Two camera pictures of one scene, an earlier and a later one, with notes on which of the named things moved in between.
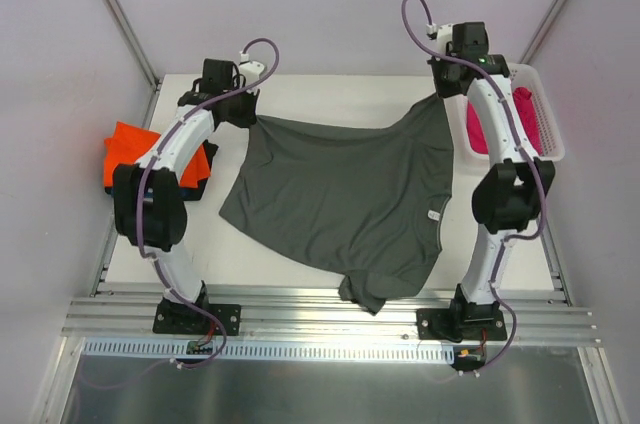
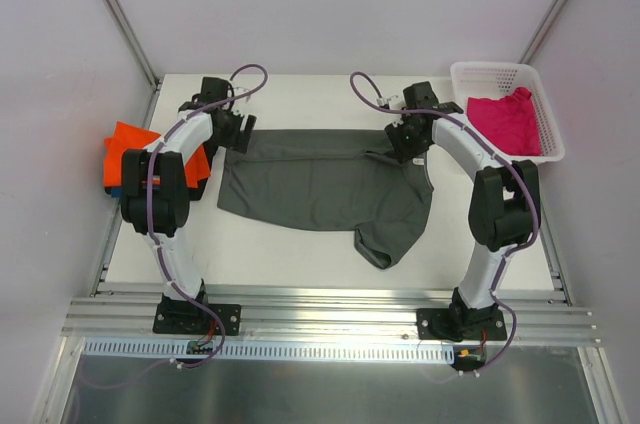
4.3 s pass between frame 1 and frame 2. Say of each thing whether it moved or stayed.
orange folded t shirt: stayed
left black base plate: stayed
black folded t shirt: stayed
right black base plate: stayed
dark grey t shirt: moved
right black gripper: moved
